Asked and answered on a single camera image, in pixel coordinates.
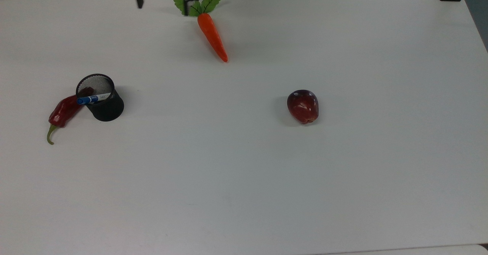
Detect black mesh pen cup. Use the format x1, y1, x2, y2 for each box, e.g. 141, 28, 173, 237
75, 74, 125, 122

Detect orange toy carrot green leaves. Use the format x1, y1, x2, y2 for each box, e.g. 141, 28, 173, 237
173, 0, 229, 63

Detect dark red apple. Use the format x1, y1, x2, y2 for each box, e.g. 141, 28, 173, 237
287, 90, 319, 125

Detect blue and white marker pen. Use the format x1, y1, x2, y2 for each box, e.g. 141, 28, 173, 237
77, 93, 112, 105

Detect red chili pepper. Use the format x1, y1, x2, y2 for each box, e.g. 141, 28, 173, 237
47, 87, 94, 145

